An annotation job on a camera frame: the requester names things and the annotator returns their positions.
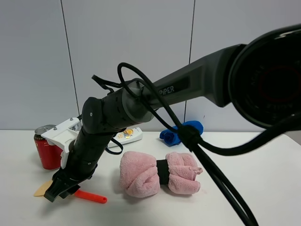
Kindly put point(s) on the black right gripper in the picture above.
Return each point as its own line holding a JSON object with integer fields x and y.
{"x": 80, "y": 166}

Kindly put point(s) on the orange handled spatula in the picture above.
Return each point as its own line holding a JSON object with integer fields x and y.
{"x": 79, "y": 194}

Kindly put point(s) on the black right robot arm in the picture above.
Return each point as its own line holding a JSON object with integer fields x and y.
{"x": 261, "y": 79}

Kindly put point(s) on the red drink can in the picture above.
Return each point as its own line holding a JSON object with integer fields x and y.
{"x": 50, "y": 155}

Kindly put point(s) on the pink rolled towel black band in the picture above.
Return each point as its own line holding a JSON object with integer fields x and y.
{"x": 141, "y": 174}

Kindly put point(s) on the white shampoo bottle blue cap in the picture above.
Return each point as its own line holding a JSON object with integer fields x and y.
{"x": 129, "y": 136}

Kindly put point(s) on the blue rolled towel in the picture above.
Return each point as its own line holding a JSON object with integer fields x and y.
{"x": 175, "y": 138}

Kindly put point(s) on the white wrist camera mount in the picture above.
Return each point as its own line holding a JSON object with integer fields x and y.
{"x": 63, "y": 135}

